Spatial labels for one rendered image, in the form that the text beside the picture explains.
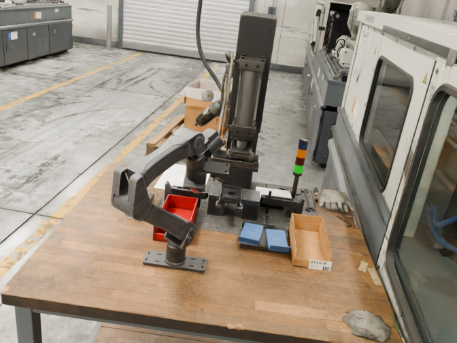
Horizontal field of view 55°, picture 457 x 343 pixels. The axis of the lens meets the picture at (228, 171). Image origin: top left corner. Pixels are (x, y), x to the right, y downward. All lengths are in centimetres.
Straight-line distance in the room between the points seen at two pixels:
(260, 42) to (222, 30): 923
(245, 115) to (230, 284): 60
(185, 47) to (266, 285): 989
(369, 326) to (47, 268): 95
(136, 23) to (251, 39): 978
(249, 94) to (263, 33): 22
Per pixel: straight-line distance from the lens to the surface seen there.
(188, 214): 172
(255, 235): 160
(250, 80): 156
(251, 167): 165
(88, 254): 149
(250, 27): 163
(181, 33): 1105
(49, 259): 149
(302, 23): 1078
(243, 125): 160
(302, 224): 172
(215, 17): 1086
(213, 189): 175
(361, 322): 135
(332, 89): 468
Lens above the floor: 174
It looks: 23 degrees down
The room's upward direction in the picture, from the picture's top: 7 degrees clockwise
